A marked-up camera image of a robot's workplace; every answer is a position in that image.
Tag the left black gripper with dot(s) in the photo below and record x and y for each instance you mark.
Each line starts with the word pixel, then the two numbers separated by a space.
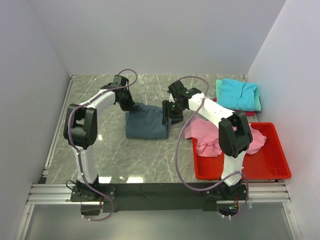
pixel 129 104

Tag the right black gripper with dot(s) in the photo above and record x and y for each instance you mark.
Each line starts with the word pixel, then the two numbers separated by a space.
pixel 170 116

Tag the slate blue t shirt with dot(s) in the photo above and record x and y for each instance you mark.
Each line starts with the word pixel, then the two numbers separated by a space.
pixel 145 123

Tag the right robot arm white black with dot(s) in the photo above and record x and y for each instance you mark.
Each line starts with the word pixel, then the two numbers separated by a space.
pixel 234 133

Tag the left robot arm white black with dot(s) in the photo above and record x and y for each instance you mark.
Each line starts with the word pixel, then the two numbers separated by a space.
pixel 81 132

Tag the pink t shirt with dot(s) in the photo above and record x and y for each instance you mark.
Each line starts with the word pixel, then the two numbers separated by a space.
pixel 206 137

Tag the cyan folded t shirt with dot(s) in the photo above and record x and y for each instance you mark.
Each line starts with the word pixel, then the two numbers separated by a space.
pixel 237 93

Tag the crimson folded t shirt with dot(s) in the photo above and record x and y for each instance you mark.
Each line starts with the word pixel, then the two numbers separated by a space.
pixel 247 113

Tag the teal green folded t shirt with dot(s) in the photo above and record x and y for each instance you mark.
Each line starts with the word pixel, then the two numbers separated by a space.
pixel 258 100

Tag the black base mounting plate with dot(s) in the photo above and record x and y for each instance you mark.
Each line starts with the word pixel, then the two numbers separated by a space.
pixel 156 197

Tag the red plastic bin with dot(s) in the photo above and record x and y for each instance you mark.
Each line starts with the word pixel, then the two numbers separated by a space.
pixel 269 163

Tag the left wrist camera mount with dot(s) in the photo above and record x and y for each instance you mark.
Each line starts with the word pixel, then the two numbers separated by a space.
pixel 119 81

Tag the aluminium extrusion rail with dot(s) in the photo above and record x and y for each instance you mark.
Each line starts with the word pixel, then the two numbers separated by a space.
pixel 49 215

